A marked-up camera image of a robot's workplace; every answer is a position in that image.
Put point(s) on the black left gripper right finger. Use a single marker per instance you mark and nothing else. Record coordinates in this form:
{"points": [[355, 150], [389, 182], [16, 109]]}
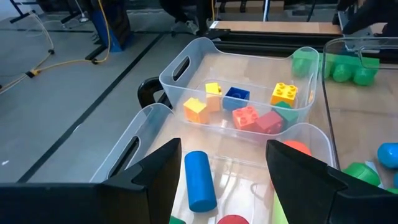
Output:
{"points": [[311, 193]]}

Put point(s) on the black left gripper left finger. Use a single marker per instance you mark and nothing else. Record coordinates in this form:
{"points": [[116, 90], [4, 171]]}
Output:
{"points": [[140, 199]]}

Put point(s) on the light green cylinder block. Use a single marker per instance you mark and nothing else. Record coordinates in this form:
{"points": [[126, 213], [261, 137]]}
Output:
{"points": [[276, 209]]}

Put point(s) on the coral orange cylinder block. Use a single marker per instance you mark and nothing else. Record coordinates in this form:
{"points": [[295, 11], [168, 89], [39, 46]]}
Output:
{"points": [[298, 147]]}

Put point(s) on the blue cylinder block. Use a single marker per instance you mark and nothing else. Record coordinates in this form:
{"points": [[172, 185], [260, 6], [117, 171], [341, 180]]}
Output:
{"points": [[200, 182]]}

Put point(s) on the small dark red brick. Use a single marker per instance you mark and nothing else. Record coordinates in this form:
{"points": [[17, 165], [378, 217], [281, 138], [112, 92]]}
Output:
{"points": [[270, 123]]}

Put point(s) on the small green brick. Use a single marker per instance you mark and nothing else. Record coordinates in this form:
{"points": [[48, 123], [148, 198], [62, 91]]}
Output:
{"points": [[289, 114]]}

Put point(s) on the dark red cylinder block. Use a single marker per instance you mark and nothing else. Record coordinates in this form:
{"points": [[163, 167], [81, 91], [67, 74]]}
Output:
{"points": [[233, 220]]}

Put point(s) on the small yellow brick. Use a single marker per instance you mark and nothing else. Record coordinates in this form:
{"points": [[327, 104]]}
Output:
{"points": [[213, 88], [196, 111], [284, 95]]}

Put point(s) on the small pale orange brick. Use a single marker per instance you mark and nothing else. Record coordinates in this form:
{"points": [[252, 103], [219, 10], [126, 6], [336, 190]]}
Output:
{"points": [[214, 104]]}

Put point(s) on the small blue brick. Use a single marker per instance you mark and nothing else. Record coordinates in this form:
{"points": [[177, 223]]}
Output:
{"points": [[236, 98]]}

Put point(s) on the frosted plastic bin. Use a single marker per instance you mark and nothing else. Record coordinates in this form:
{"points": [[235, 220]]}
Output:
{"points": [[236, 174], [248, 67]]}

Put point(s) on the clear hard plastic bin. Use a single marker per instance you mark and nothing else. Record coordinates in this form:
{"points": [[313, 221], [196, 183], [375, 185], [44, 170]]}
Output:
{"points": [[351, 118]]}

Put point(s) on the black curved clamp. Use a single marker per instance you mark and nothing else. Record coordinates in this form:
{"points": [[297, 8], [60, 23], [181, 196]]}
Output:
{"points": [[146, 90]]}

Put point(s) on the light wooden side table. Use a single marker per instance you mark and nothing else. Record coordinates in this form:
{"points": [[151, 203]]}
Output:
{"points": [[280, 27]]}

